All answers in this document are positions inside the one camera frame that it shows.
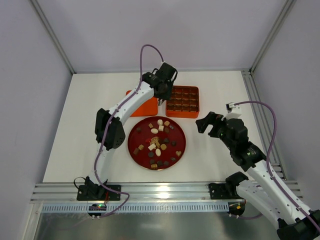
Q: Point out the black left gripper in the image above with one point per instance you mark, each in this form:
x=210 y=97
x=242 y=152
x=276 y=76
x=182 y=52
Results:
x=162 y=94

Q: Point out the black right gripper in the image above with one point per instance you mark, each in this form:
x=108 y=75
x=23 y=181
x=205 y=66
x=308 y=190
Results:
x=213 y=125

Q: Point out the metal tongs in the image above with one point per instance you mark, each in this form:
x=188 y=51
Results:
x=160 y=102

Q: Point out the orange box lid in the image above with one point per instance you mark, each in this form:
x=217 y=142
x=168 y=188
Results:
x=146 y=107

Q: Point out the white block chocolate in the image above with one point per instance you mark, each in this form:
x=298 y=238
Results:
x=152 y=146

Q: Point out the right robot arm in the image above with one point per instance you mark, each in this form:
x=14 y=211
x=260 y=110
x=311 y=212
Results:
x=259 y=184

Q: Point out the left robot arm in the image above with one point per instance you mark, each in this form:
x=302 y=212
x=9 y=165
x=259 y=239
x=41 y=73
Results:
x=110 y=133

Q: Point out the orange chocolate box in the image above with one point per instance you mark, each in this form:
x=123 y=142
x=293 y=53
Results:
x=184 y=102

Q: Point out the white cube chocolate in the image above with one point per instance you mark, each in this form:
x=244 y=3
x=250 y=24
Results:
x=161 y=128

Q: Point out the white faceted chocolate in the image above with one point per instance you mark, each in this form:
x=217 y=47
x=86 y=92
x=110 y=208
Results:
x=160 y=122

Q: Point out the tan fluted cup chocolate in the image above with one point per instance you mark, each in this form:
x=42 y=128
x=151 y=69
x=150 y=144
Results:
x=163 y=147

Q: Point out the white oval swirl chocolate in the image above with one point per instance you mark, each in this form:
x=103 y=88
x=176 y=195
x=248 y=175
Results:
x=158 y=152

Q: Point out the dark round chocolate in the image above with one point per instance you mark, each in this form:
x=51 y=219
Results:
x=150 y=154

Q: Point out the tan chocolate left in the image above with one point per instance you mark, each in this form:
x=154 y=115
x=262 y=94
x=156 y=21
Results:
x=141 y=147

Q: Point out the brown chocolate left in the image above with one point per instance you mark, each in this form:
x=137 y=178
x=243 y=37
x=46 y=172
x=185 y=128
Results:
x=136 y=151

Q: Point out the round red plate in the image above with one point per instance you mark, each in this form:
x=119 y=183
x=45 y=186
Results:
x=141 y=134

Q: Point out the right controller board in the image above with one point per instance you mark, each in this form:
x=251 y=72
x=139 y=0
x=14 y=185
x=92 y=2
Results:
x=236 y=208

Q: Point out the controller board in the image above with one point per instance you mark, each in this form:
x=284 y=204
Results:
x=97 y=207
x=236 y=208

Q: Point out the left controller board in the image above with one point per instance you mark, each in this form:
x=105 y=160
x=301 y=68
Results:
x=97 y=207

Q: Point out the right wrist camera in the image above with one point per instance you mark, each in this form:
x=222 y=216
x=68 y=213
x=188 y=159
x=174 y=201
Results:
x=233 y=111

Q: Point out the right side aluminium rail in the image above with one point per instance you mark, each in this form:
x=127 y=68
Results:
x=264 y=121

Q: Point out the aluminium rail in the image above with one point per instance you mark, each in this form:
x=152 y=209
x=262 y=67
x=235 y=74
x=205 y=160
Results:
x=264 y=121
x=138 y=191

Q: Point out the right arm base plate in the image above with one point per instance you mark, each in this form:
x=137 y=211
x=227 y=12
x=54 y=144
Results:
x=223 y=191

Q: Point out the slotted cable duct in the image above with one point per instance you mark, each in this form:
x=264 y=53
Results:
x=139 y=207

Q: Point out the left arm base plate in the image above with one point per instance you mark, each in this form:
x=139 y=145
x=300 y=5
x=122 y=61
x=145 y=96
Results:
x=86 y=193

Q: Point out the left corner frame post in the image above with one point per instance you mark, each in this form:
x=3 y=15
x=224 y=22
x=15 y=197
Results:
x=51 y=33

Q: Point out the corner frame post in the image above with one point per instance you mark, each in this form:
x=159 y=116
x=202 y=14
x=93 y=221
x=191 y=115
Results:
x=51 y=33
x=277 y=25

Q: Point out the right corner frame post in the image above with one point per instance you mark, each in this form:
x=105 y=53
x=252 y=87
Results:
x=277 y=25

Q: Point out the aluminium front rail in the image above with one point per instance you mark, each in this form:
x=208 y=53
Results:
x=138 y=191

